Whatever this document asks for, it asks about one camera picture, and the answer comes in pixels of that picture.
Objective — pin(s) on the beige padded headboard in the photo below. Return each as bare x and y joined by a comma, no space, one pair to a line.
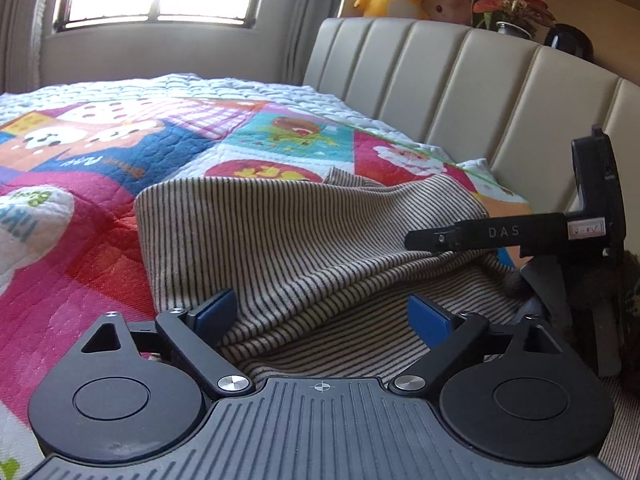
450,85

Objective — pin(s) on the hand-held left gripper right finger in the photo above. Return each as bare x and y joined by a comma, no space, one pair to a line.
427,320

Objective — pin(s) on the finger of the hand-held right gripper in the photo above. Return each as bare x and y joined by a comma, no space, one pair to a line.
432,239

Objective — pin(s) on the colourful printed blanket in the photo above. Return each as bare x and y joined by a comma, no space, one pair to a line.
100,220

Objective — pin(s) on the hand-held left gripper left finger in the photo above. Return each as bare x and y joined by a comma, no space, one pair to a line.
215,317

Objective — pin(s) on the black round object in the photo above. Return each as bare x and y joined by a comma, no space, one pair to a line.
570,42

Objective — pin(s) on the pink plush toy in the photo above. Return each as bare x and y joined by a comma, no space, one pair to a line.
450,5

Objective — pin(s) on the beige curtain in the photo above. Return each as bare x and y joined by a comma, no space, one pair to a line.
300,10
22,25

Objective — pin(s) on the beige striped knit garment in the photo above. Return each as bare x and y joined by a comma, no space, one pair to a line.
300,240

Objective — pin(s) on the potted plant with pink leaves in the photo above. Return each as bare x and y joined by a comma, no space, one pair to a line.
510,7

